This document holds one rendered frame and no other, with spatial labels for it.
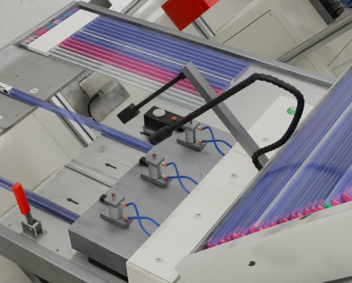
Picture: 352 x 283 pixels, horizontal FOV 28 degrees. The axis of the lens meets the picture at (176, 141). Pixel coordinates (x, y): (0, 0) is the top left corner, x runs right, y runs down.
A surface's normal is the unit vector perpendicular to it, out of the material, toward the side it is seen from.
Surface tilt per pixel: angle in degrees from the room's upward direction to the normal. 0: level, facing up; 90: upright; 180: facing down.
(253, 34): 90
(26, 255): 90
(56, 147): 0
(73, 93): 0
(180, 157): 45
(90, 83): 90
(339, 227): 90
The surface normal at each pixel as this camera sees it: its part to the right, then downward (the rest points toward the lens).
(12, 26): 0.55, -0.32
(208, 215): -0.05, -0.77
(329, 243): -0.56, 0.55
